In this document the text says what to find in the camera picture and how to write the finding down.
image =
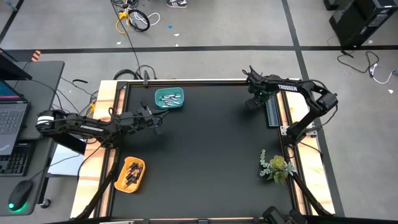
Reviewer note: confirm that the black diagonal frame strut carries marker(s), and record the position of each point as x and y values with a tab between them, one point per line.
99	191
309	196

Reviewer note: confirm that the black computer monitor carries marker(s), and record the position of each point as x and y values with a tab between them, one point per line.
9	70

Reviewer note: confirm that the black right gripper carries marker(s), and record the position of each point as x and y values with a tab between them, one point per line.
262	88

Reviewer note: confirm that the yellow plastic bin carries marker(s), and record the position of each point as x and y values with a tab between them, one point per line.
122	183

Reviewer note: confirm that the orange black striped marker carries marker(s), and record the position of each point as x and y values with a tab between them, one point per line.
36	56

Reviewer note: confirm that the black keyboard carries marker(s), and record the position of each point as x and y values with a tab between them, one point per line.
14	163

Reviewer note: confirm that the person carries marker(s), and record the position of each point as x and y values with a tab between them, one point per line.
177	3

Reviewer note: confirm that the black laptop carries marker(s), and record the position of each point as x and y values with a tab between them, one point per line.
12	121

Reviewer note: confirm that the dark grey desk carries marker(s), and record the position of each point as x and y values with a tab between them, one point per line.
43	93
37	161

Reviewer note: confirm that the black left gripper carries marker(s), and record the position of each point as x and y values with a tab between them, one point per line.
141	119

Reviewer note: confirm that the black caster wheel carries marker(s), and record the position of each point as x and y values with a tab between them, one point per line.
45	203

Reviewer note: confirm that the teal plastic bin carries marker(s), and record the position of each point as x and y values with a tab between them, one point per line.
158	104

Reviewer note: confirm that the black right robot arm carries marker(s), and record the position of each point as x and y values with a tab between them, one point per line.
292	87

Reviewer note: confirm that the white panel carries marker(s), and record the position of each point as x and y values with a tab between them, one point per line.
65	161

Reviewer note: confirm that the black computer tower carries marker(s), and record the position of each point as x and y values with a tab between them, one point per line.
357	21

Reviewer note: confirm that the black device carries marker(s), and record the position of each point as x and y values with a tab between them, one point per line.
273	216

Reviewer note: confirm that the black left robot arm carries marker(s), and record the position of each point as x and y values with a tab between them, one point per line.
87	127

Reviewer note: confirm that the silver mounting plate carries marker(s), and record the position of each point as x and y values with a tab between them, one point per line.
283	130

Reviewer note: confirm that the clear and red lip gloss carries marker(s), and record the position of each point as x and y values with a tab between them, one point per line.
175	102

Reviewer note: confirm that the artificial succulent plant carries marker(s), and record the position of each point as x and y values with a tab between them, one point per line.
276	168

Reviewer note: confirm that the black computer mouse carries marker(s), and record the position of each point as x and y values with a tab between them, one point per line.
20	194

